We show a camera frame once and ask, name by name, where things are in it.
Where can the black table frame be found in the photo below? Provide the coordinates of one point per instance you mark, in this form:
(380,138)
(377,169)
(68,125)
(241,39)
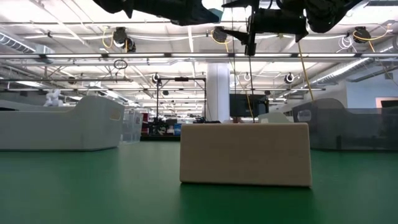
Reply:
(158,139)

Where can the green table mat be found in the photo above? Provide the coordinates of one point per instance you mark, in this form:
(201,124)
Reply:
(93,186)

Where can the clear plastic bin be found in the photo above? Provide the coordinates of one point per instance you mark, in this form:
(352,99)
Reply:
(133,127)

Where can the black metal frame rig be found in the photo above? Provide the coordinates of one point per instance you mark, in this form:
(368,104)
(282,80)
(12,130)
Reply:
(181,79)

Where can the teal wooden block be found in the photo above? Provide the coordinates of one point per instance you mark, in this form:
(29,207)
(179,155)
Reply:
(217,15)

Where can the silver ventilation duct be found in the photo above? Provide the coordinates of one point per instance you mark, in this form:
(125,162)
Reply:
(18,45)
(351,70)

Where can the long ceiling light strip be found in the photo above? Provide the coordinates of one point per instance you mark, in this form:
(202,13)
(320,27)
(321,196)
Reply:
(199,55)

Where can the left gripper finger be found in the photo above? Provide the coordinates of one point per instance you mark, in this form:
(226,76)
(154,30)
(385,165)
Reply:
(196,17)

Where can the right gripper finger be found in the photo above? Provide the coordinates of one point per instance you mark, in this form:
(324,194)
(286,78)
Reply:
(241,35)
(245,3)

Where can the white robot figure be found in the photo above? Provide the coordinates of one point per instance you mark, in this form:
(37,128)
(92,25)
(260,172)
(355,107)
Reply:
(53,99)

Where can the framed wall screen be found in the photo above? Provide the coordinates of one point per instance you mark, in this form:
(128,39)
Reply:
(388,103)

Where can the red cabinet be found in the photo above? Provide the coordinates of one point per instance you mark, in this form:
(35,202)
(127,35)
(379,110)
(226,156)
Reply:
(145,124)

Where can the person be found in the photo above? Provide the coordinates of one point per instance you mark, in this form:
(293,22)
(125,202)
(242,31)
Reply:
(237,119)

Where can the dark grey translucent bin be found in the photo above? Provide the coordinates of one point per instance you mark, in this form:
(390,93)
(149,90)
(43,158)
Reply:
(348,130)

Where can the natural wood rectangular block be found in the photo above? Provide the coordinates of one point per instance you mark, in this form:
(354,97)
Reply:
(245,155)

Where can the black monitor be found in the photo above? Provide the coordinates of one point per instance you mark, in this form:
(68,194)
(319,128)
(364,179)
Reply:
(241,105)

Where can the white pillar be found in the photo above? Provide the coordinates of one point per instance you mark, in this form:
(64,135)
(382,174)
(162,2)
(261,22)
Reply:
(217,90)

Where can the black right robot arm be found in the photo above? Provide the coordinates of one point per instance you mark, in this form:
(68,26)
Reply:
(326,15)

